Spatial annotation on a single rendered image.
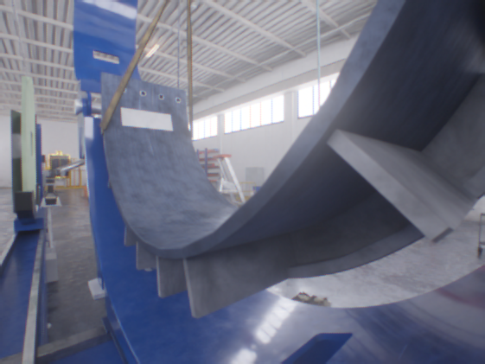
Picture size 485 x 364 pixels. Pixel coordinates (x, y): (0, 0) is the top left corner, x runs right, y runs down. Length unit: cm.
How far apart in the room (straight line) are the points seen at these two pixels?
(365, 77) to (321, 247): 70
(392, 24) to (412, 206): 19
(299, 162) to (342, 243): 57
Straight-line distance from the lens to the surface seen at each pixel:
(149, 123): 200
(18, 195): 430
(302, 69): 1370
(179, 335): 118
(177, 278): 98
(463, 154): 75
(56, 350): 193
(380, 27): 33
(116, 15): 411
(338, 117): 32
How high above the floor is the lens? 166
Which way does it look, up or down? 2 degrees down
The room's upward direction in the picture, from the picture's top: straight up
